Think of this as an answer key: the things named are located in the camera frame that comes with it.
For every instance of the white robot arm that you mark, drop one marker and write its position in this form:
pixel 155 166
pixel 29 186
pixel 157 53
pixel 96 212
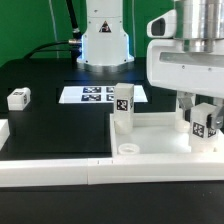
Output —
pixel 105 44

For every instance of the white square tabletop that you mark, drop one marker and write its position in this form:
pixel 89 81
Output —
pixel 154 133

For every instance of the white marker sheet with tags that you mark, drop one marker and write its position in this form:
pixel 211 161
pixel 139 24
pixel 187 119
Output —
pixel 87 94

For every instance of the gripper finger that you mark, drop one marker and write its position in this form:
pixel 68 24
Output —
pixel 216 118
pixel 184 102

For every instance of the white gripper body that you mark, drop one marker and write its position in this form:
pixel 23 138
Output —
pixel 169 67

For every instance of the white U-shaped obstacle fence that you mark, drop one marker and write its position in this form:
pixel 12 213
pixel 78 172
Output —
pixel 115 169

